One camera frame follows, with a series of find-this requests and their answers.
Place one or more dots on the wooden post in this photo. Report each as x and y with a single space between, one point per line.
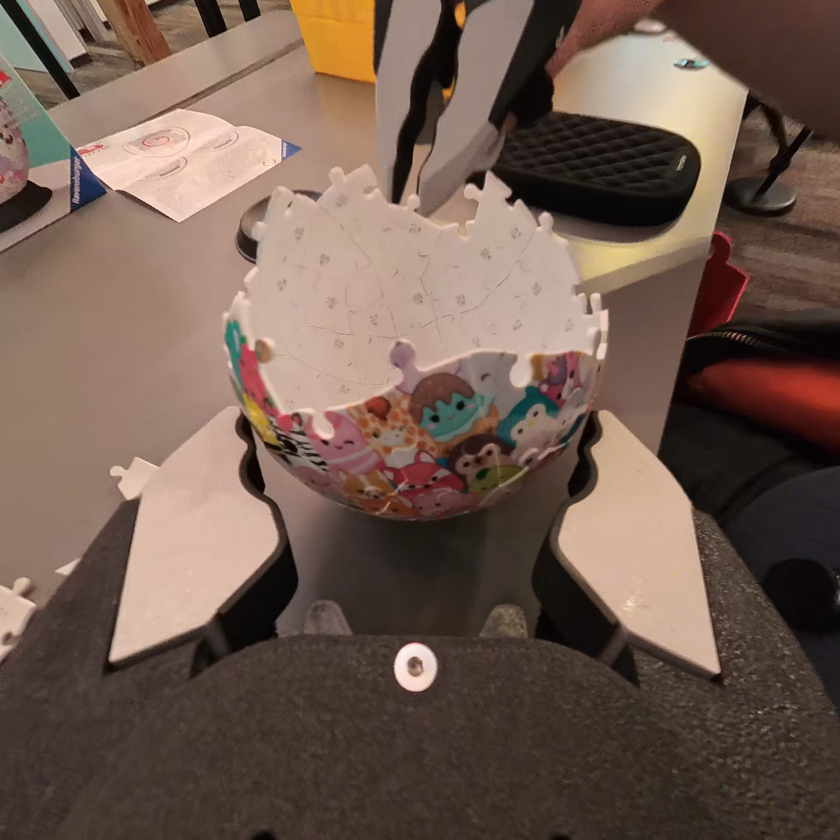
134 29

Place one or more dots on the yellow plastic bin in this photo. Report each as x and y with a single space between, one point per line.
334 39

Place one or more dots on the black quilted pad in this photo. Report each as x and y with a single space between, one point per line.
590 170

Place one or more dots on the teal puzzle box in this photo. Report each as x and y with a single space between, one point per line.
33 131

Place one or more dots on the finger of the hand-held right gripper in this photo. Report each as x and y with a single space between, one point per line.
394 98
485 65

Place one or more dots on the black zippered bag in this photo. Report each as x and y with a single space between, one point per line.
774 328

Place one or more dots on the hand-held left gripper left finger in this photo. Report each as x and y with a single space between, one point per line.
197 558

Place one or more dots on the black floor stand base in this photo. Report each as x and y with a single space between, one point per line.
761 197

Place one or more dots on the white puzzle pieces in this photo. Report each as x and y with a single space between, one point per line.
134 476

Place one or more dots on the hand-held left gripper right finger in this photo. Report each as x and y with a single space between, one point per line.
630 564

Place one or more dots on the person's dark trouser leg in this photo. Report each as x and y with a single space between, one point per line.
787 525

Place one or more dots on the white instruction sheet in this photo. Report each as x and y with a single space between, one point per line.
190 157

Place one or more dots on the colourful cartoon puzzle ball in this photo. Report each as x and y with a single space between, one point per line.
407 315

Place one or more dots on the black table leg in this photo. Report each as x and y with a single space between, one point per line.
39 49

